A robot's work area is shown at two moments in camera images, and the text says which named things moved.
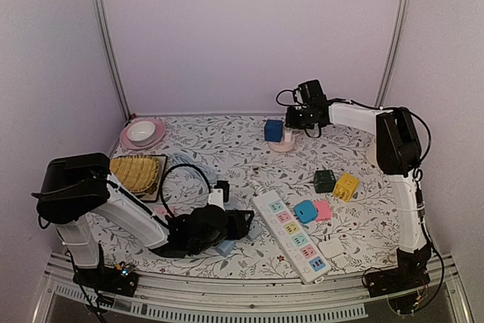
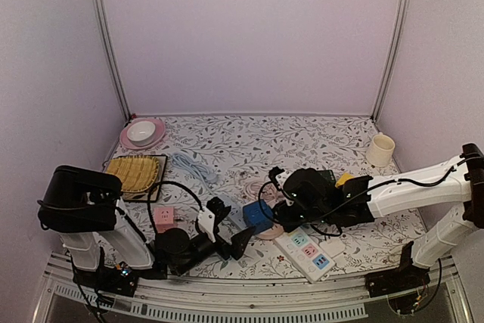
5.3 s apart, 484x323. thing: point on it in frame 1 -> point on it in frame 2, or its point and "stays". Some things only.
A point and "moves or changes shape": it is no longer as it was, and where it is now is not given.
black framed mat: (153, 194) stays
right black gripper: (290, 120) -> (281, 216)
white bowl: (141, 132) stays
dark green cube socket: (324, 181) stays
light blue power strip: (255, 230) moves or changes shape
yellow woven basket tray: (139, 173) stays
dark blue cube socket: (274, 130) -> (258, 214)
